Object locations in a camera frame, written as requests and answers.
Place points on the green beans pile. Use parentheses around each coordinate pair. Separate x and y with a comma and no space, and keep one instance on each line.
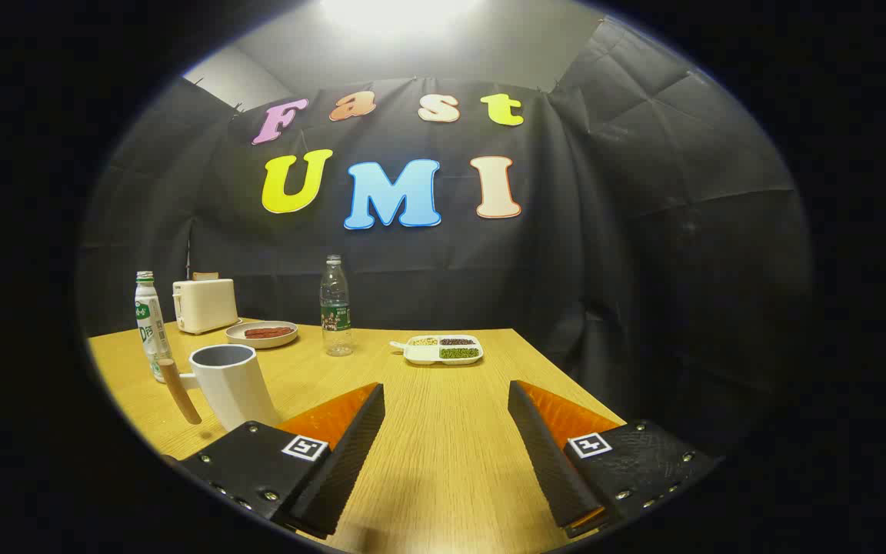
(460,353)

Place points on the white divided snack tray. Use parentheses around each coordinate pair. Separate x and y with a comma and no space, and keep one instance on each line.
(421,354)

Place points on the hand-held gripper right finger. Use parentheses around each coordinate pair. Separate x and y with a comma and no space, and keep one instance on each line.
(547,462)

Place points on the white juice bottle green label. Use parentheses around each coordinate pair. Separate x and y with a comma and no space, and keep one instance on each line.
(149,323)

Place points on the clear plastic water bottle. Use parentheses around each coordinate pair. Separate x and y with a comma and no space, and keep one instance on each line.
(336,308)

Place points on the cream toaster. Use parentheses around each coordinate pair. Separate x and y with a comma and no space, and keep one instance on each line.
(204,305)

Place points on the round beige plate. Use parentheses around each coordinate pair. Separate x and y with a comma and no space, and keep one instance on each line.
(258,342)

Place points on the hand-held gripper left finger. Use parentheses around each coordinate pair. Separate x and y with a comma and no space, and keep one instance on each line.
(351,454)

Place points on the dark beans pile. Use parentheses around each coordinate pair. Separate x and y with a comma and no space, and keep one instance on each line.
(457,341)

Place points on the bread slice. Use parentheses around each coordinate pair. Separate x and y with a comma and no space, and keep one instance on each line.
(205,276)

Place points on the red meat slice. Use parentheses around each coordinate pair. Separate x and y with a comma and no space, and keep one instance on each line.
(274,335)
(264,331)

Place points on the wooden table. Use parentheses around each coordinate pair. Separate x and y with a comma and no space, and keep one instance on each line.
(443,431)

